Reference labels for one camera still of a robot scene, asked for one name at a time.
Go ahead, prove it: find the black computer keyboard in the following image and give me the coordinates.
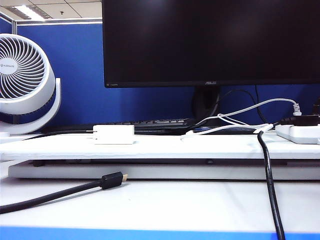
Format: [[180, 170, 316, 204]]
[[41, 117, 198, 136]]

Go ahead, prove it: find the blue office partition panel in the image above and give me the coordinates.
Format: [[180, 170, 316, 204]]
[[0, 11, 320, 132]]

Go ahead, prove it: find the white raised desk shelf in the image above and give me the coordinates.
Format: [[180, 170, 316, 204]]
[[0, 132, 320, 162]]

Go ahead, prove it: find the ceiling light panel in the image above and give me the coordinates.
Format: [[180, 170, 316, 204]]
[[4, 4, 46, 20]]

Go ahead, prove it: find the white power strip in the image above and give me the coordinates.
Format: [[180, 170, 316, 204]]
[[274, 124, 320, 145]]

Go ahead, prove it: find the white flat board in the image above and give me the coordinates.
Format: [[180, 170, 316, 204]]
[[7, 162, 320, 181]]

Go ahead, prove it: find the black plug adapter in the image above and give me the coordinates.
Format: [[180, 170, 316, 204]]
[[276, 114, 320, 127]]

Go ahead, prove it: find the black ASUS computer monitor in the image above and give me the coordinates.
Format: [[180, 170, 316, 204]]
[[101, 0, 320, 89]]

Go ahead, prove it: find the black HDMI cable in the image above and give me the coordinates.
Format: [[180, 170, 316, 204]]
[[0, 171, 129, 215]]

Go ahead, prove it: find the grey braided cable with plug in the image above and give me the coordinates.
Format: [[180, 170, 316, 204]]
[[190, 98, 302, 130]]

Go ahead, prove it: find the black monitor stand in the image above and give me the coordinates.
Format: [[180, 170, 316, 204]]
[[191, 86, 258, 135]]

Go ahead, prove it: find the white charging base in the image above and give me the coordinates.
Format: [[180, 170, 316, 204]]
[[86, 124, 136, 145]]

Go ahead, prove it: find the thin black monitor cable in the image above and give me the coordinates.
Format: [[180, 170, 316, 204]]
[[217, 84, 268, 125]]

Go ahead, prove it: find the white round desk fan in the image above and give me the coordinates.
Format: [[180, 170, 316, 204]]
[[0, 33, 62, 137]]

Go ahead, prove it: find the thick black power cable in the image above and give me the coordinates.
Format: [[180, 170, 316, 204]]
[[256, 129, 286, 240]]

